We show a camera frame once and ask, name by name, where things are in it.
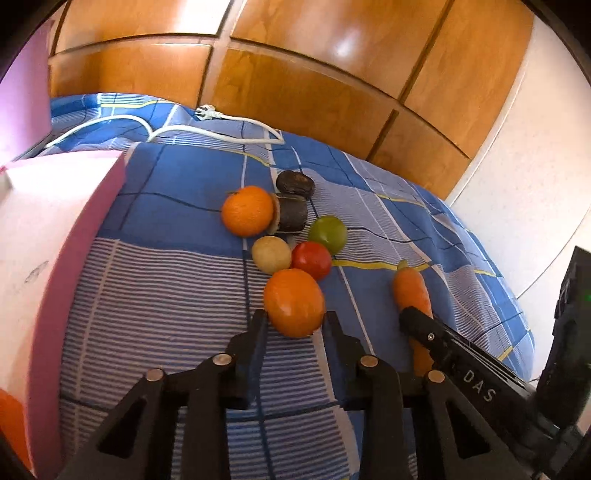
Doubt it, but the pink electric kettle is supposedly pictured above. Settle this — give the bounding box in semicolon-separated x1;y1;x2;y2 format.
0;18;54;167

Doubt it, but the blue plaid blanket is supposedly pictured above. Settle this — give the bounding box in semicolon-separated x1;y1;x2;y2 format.
28;92;536;480

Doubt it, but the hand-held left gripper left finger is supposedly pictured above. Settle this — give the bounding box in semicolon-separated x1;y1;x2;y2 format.
58;310;269;480

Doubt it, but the red tomato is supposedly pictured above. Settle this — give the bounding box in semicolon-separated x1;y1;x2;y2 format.
291;241;333;281

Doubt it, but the green tomato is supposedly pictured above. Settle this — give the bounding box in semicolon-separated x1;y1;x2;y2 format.
308;215;348;256

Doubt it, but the dark round pressed cake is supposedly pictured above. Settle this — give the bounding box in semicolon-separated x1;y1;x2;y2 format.
276;170;316;200

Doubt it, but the white power cable with plug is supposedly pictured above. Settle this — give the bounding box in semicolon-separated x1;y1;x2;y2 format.
44;105;286;149

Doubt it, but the pink tray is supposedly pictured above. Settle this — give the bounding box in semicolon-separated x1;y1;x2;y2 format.
0;151;127;472

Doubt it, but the wooden wardrobe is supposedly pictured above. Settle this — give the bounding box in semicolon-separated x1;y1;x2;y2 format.
46;0;536;201

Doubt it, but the yellowish potato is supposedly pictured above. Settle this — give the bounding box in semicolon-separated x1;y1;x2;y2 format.
252;235;293;275

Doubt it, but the round orange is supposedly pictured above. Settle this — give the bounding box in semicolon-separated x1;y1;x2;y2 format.
263;268;326;339
0;389;33;469
222;185;276;239

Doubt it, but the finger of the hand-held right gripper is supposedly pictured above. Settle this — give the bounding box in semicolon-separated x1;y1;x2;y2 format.
399;307;539;418

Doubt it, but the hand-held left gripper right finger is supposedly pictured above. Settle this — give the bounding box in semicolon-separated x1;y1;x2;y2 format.
322;311;532;480

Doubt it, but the dark cylinder with beige cap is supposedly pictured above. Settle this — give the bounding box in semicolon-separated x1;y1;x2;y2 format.
270;194;309;234

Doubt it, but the orange carrot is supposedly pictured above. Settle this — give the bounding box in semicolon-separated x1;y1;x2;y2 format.
392;259;435;377

